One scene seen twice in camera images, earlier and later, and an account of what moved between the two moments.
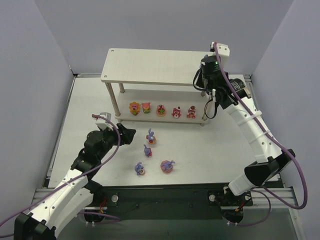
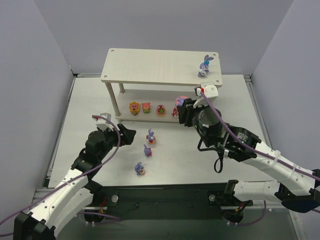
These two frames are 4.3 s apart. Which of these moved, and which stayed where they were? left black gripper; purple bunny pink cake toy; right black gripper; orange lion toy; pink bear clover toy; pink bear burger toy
Moved: right black gripper; purple bunny pink cake toy
Stayed: pink bear clover toy; pink bear burger toy; left black gripper; orange lion toy
